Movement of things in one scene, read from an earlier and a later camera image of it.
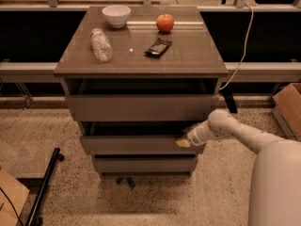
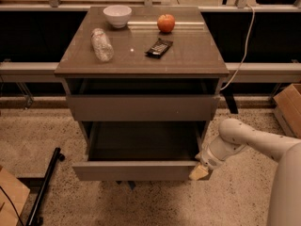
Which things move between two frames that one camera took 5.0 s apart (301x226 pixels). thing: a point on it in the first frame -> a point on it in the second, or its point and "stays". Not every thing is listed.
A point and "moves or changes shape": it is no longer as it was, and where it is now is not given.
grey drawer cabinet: [137, 88] stays
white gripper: [194, 137] -> [209, 159]
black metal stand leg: [38, 221] stays
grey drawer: [135, 138] moves or changes shape
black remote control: [158, 49] stays
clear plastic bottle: [101, 45] stays
